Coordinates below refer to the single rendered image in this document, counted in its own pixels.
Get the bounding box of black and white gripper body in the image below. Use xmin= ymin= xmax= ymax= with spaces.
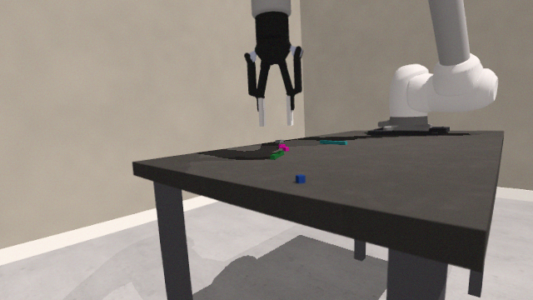
xmin=255 ymin=11 xmax=291 ymax=66

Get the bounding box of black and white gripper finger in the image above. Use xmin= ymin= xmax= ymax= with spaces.
xmin=273 ymin=46 xmax=303 ymax=126
xmin=244 ymin=47 xmax=271 ymax=127

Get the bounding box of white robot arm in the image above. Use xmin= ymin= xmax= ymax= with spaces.
xmin=251 ymin=0 xmax=498 ymax=131

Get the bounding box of green rod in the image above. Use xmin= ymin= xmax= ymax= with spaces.
xmin=270 ymin=151 xmax=284 ymax=160

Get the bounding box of small blue cube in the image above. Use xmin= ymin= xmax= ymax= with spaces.
xmin=296 ymin=174 xmax=306 ymax=183

